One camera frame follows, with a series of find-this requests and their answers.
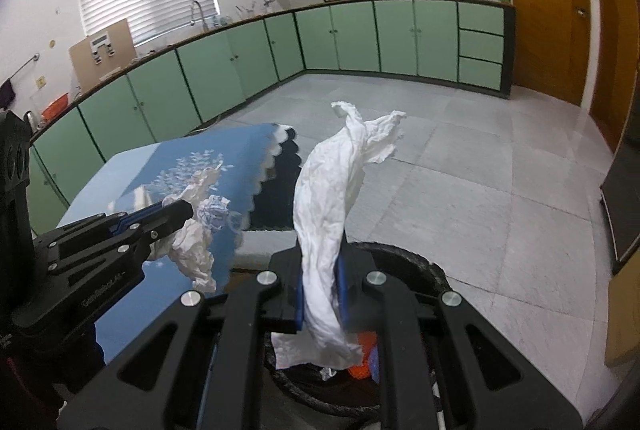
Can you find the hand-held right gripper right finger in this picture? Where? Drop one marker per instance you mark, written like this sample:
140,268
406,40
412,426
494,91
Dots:
342,290

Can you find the dark cabinet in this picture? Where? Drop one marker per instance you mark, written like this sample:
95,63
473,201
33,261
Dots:
625,210

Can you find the red plastic basin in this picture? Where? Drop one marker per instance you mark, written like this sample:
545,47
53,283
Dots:
54,107

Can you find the brown cardboard board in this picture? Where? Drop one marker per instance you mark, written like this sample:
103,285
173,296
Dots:
82,64

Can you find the small silver tap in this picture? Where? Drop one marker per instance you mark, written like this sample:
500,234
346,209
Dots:
269,3

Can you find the orange foam fruit net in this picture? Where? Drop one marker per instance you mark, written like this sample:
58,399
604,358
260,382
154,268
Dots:
362,360

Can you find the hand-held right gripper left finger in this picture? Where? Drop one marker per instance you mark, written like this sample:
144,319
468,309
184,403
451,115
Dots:
299,310

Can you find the black trash bin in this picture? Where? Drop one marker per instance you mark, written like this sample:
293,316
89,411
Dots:
415,270

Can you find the silver sink faucet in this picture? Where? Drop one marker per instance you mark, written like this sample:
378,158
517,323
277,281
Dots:
194,9

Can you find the steel electric kettle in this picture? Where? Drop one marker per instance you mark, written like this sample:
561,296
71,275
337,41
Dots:
30,120

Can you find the dark purple towel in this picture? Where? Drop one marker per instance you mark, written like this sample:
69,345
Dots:
6,94

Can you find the white tissue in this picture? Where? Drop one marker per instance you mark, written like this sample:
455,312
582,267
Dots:
205,182
195,255

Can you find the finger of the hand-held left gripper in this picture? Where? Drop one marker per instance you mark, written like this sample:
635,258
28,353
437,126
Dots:
135,216
175,214

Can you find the green lower kitchen cabinets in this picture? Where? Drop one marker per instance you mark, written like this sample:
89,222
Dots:
350,34

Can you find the person's dark clothing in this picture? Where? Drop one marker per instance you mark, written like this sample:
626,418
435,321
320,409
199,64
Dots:
30,385

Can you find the crumpled blue printed paper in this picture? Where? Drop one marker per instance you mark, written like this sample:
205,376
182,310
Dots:
214,212

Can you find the white paper scrap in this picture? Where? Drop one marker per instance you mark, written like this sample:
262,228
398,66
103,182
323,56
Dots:
290,352

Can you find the metal towel rail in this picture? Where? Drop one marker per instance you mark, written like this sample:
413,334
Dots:
25,65

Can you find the wooden door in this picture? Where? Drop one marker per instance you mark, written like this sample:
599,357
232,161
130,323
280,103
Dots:
540,9
615,59

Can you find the cardboard box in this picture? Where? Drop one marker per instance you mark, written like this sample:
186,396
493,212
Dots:
625,320

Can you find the white plastic bag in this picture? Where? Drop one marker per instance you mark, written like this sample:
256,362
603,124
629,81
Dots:
325,210

